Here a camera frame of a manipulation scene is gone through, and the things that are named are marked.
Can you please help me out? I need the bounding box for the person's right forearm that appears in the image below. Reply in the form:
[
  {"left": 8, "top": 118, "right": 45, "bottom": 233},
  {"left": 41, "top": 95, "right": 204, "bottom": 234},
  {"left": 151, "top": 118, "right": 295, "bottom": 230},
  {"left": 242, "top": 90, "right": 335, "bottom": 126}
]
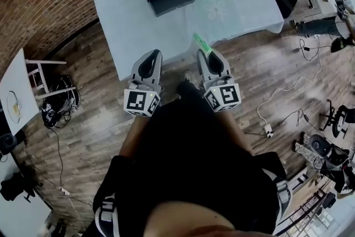
[{"left": 220, "top": 109, "right": 253, "bottom": 154}]

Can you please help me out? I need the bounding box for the grey harness strap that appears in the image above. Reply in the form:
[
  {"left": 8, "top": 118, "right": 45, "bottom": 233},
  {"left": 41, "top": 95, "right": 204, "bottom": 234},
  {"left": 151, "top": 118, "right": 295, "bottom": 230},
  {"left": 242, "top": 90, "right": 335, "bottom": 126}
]
[
  {"left": 262, "top": 168, "right": 294, "bottom": 227},
  {"left": 93, "top": 193, "right": 116, "bottom": 237}
]

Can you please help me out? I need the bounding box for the person's left forearm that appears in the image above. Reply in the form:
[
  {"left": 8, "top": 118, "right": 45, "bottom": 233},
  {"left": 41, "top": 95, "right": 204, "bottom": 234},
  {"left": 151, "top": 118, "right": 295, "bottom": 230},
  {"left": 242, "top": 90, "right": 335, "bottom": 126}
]
[{"left": 118, "top": 113, "right": 152, "bottom": 159}]

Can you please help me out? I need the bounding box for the round glass lid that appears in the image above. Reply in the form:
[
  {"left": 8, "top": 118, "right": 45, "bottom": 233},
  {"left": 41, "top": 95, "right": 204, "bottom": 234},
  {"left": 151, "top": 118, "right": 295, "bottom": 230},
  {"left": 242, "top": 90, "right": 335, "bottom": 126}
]
[{"left": 6, "top": 90, "right": 22, "bottom": 123}]

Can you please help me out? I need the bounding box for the white floor cable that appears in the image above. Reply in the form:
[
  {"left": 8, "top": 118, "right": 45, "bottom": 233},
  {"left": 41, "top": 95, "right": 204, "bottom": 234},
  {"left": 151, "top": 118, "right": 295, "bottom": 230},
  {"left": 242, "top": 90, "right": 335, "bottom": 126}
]
[{"left": 256, "top": 37, "right": 324, "bottom": 131}]

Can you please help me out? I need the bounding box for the person's black clothing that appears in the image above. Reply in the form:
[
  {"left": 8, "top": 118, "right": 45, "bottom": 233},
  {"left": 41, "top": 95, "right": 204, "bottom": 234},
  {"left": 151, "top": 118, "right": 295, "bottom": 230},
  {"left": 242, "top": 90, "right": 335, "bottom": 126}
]
[{"left": 93, "top": 79, "right": 291, "bottom": 237}]

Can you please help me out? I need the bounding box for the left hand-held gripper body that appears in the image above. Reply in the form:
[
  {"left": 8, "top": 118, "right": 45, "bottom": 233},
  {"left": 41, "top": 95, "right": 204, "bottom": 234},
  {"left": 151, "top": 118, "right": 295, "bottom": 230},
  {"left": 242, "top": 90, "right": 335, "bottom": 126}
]
[{"left": 123, "top": 74, "right": 164, "bottom": 118}]

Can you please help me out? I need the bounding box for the black cable with adapter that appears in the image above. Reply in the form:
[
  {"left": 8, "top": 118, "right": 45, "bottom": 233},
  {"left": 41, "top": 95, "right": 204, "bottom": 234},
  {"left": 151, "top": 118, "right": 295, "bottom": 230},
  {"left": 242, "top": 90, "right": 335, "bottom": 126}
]
[{"left": 291, "top": 38, "right": 335, "bottom": 62}]

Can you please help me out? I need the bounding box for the black office chair base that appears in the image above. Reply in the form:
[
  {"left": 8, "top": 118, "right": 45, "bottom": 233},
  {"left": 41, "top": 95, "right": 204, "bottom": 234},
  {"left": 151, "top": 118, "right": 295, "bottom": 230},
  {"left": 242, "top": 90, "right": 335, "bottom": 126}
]
[{"left": 318, "top": 98, "right": 355, "bottom": 140}]

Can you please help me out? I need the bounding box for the metal railing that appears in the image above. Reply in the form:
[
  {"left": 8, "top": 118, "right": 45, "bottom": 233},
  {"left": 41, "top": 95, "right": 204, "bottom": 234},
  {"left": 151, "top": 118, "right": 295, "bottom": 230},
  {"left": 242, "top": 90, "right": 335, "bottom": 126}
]
[{"left": 276, "top": 170, "right": 338, "bottom": 234}]

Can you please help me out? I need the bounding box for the white side table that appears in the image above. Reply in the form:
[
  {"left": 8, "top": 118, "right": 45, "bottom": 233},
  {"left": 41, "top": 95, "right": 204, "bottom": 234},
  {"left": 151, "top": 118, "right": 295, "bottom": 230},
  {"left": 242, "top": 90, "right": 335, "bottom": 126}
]
[{"left": 0, "top": 48, "right": 40, "bottom": 134}]

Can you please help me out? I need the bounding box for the black round speaker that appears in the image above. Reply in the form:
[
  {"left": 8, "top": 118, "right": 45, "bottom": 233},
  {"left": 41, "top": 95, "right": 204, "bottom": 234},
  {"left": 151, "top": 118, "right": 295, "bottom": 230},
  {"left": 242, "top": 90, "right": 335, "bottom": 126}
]
[{"left": 0, "top": 132, "right": 18, "bottom": 155}]

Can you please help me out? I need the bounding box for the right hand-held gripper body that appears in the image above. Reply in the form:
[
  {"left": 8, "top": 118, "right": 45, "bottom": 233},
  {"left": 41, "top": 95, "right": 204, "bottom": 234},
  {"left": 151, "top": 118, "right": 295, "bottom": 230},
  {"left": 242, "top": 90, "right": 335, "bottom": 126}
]
[{"left": 202, "top": 74, "right": 241, "bottom": 114}]

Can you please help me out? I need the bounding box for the white wooden stool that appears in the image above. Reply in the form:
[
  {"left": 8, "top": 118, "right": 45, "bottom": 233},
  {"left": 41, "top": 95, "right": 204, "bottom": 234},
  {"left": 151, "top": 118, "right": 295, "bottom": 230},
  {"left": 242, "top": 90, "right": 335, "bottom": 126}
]
[{"left": 24, "top": 59, "right": 77, "bottom": 100}]

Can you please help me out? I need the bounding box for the black floor cable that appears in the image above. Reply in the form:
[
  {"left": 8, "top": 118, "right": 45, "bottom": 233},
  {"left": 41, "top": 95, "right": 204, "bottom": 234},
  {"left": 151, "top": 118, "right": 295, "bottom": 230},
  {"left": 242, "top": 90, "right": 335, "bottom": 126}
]
[{"left": 49, "top": 127, "right": 65, "bottom": 189}]

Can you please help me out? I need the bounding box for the light blue flowered tablecloth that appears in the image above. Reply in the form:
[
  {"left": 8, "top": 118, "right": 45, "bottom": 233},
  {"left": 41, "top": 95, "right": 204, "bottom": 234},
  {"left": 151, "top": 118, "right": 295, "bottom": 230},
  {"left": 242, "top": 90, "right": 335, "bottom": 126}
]
[{"left": 89, "top": 0, "right": 286, "bottom": 82}]

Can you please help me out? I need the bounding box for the black bag with cables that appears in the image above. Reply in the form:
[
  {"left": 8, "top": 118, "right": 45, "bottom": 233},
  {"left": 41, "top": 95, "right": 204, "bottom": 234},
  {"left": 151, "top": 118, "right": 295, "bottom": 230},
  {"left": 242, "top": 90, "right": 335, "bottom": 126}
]
[{"left": 40, "top": 74, "right": 82, "bottom": 129}]

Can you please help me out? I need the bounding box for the black and grey machine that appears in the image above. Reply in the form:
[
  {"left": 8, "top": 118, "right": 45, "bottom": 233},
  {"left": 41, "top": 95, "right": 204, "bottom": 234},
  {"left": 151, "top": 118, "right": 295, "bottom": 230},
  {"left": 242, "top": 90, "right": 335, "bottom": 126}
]
[{"left": 292, "top": 132, "right": 355, "bottom": 195}]

